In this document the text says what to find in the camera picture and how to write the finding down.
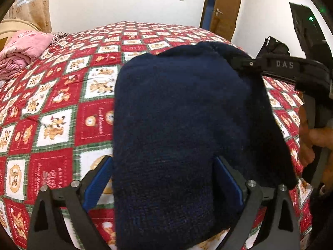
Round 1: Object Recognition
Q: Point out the beige curtain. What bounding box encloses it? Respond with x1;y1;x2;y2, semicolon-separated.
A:
8;0;52;33

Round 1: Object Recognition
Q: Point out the red printed bedspread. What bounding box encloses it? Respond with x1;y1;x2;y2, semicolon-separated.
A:
0;21;315;250

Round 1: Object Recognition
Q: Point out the person's right hand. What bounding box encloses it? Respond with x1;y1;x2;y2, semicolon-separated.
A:
298;107;325;168

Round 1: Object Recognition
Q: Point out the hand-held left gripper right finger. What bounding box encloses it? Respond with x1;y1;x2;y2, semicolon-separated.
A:
214;155;302;250

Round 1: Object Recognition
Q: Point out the pink blanket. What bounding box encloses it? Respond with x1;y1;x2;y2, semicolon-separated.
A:
0;30;54;80

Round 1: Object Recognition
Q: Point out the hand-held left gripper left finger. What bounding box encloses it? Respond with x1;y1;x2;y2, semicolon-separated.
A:
26;155;113;250

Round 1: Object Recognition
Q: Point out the navy knit sweater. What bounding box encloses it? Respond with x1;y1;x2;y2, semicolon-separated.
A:
112;41;298;250

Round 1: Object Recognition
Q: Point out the black bag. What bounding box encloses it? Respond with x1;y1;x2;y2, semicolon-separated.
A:
256;37;289;58

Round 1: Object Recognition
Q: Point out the person's dark clothing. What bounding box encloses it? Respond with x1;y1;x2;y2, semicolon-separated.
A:
307;185;333;250

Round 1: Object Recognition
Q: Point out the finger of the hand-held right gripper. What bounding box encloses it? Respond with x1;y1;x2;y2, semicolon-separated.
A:
229;53;264;75

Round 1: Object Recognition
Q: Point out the cream wooden headboard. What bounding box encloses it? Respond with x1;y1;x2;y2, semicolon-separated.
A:
0;18;42;50

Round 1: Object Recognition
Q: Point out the striped cloth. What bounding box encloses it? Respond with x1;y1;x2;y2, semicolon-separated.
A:
48;31;71;46

